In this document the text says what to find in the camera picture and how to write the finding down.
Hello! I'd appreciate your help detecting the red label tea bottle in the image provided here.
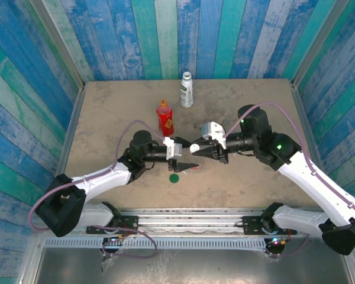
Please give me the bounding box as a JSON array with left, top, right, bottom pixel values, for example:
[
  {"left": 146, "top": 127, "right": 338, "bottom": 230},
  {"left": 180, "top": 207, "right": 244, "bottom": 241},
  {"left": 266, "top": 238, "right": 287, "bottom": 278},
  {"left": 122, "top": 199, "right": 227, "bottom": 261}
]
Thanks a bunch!
[{"left": 156, "top": 99, "right": 176, "bottom": 138}]

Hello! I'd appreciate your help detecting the white milk bottle green label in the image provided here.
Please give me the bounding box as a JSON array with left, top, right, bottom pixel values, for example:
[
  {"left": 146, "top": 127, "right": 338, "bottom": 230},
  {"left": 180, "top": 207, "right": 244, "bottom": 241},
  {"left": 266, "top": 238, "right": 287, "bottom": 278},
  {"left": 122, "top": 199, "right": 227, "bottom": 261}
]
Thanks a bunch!
[{"left": 179, "top": 71, "right": 195, "bottom": 108}]

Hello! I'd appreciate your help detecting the small circuit board with LEDs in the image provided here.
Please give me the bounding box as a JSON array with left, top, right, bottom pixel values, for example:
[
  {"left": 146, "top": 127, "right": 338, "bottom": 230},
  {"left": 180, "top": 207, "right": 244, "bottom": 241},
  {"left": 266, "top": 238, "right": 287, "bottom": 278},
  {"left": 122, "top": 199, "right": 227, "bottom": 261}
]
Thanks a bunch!
[
  {"left": 267, "top": 236, "right": 288, "bottom": 248},
  {"left": 102, "top": 235, "right": 128, "bottom": 246}
]

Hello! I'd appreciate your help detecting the steel sheet panel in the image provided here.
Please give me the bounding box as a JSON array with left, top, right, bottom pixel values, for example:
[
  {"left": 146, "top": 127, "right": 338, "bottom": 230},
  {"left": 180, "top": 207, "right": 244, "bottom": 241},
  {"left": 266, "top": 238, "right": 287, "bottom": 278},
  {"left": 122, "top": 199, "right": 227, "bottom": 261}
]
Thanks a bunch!
[{"left": 32, "top": 247, "right": 354, "bottom": 284}]

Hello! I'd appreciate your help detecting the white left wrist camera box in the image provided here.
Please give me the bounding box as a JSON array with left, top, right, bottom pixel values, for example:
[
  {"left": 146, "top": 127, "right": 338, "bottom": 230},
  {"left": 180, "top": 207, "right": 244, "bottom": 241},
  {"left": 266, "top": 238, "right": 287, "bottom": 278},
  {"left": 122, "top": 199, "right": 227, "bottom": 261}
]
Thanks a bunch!
[{"left": 162, "top": 135, "right": 184, "bottom": 161}]

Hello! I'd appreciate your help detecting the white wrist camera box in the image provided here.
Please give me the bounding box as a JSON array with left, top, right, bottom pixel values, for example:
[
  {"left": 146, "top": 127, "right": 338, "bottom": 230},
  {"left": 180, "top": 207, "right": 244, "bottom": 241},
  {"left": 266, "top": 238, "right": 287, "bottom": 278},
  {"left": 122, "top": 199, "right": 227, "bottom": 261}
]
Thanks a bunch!
[
  {"left": 162, "top": 135, "right": 184, "bottom": 161},
  {"left": 201, "top": 121, "right": 227, "bottom": 149}
]

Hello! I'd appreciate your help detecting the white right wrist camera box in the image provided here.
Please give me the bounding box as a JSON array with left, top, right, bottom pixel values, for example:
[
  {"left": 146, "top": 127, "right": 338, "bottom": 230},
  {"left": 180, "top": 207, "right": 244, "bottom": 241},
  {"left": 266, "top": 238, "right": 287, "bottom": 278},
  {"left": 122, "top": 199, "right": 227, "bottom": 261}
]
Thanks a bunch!
[{"left": 201, "top": 121, "right": 227, "bottom": 149}]

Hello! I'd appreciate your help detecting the aluminium table side rail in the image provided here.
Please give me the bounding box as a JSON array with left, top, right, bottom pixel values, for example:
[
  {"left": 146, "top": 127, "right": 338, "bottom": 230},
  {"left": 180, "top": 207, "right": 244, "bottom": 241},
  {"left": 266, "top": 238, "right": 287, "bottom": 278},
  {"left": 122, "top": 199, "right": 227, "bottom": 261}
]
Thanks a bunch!
[
  {"left": 289, "top": 79, "right": 348, "bottom": 214},
  {"left": 43, "top": 84, "right": 87, "bottom": 213}
]

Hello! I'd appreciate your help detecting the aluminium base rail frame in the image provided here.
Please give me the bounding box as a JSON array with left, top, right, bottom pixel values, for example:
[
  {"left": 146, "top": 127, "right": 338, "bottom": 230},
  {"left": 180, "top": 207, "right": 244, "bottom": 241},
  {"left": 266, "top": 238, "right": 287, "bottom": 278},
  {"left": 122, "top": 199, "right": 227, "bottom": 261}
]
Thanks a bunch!
[{"left": 32, "top": 206, "right": 348, "bottom": 238}]

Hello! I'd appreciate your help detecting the grey slotted cable duct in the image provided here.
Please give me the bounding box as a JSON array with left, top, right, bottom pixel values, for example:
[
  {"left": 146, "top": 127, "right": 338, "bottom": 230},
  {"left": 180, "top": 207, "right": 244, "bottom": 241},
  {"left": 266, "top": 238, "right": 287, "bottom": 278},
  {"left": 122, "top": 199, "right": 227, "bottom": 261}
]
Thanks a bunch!
[{"left": 43, "top": 238, "right": 269, "bottom": 251}]

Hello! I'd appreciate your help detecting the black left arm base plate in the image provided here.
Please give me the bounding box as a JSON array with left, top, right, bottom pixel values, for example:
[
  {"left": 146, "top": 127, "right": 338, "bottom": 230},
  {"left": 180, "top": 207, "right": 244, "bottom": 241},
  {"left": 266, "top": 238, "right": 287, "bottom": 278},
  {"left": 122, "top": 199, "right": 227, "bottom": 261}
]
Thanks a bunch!
[{"left": 85, "top": 215, "right": 140, "bottom": 235}]

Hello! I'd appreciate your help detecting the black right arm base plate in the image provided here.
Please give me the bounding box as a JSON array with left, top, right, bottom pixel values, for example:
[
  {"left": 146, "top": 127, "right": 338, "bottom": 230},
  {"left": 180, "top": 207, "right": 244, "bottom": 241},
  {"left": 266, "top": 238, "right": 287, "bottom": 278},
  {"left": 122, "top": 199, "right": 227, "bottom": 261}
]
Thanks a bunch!
[{"left": 242, "top": 215, "right": 298, "bottom": 236}]

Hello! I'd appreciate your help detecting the aluminium corner post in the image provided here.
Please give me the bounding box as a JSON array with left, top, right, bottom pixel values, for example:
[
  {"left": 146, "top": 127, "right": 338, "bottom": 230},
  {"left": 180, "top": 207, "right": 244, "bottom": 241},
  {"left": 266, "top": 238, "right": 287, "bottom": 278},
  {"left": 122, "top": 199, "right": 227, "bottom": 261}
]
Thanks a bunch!
[
  {"left": 29, "top": 0, "right": 86, "bottom": 91},
  {"left": 290, "top": 0, "right": 354, "bottom": 88}
]

